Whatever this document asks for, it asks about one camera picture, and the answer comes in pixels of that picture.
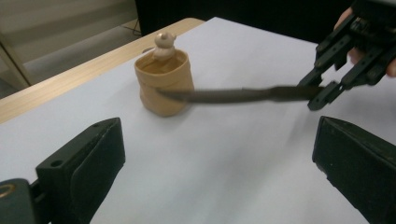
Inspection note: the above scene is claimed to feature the tan holder with bear figure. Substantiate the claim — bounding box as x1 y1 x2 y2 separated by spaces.
134 32 195 119

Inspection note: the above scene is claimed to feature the black curtain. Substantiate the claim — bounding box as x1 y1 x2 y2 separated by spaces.
134 0 356 45

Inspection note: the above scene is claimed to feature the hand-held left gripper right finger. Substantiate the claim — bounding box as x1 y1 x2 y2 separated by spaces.
312 115 396 224

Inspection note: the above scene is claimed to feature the wooden table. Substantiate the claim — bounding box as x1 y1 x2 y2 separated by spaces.
0 17 205 125

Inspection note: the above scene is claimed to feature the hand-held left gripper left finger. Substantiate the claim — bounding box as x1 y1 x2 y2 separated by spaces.
35 117 126 224

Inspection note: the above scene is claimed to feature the dark brown comb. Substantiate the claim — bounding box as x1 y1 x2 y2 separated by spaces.
155 85 325 105

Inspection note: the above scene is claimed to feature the long beige desk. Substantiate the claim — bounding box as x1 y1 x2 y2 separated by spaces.
0 0 138 91

